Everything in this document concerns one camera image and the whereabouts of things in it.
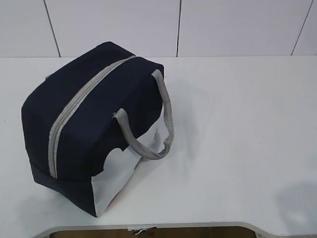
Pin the navy and white lunch bag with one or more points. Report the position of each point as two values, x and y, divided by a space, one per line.
90 123

